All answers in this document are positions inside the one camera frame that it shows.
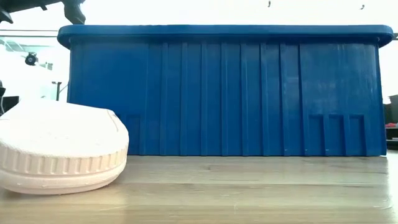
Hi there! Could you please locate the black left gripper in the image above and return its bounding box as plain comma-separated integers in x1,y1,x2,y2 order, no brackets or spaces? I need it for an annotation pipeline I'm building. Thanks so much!
0,0,86,26

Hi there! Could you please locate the blue plastic bin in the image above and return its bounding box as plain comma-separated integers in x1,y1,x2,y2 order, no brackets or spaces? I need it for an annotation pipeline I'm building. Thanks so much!
57,24,395,157

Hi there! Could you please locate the black round device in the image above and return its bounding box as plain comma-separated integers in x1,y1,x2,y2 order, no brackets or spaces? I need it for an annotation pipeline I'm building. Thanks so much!
25,52,39,67

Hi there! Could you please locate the black monitor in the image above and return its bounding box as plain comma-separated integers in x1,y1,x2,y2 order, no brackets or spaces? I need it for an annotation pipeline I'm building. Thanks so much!
0,80,20,116

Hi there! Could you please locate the thin black post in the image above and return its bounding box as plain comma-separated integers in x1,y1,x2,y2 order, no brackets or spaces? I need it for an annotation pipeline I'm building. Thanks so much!
52,81,63,102

